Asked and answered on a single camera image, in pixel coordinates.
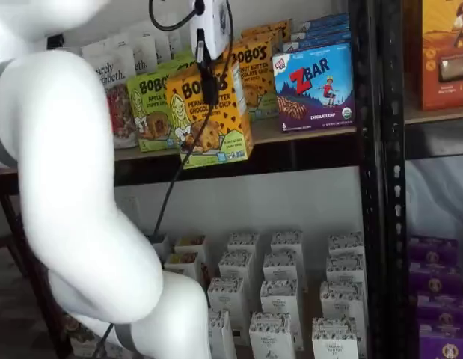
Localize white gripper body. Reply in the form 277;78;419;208
188;0;235;63

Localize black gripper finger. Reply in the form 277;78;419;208
195;28;218;104

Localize orange Bobo's oat bites box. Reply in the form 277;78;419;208
165;61;255;170
240;26;292;43
230;37;275;122
241;18;294;31

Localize blue Zbar snack box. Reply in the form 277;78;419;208
290;28;352;52
292;12;350;35
272;40;357;135

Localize yellow granola box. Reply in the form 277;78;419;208
163;251;201;282
173;235;208;260

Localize white patterned pantry box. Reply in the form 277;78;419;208
262;251;303;286
325;254;367;287
319;280;367;323
206;277;248;334
259;278;303;337
217;251;256;285
310;316;361;359
248;311;297;359
207;309;239;359
327;231;365;260
227;233;260;260
270;230;305;260

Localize black metal shelf rack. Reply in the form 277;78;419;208
0;0;384;359
379;0;463;359

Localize large orange cookie box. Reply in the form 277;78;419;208
420;0;463;111

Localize purple snack box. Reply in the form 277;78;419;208
417;322;463;359
408;259;463;297
408;234;459;263
415;292;463;327

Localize white granola bag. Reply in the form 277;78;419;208
156;28;184;63
130;34;159;76

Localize granola bag with red label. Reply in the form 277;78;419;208
81;40;138;150

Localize Purely Elizabeth small boxes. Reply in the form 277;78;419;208
141;227;371;359

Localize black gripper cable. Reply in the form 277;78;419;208
148;0;236;240

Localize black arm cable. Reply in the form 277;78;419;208
91;322;115;359

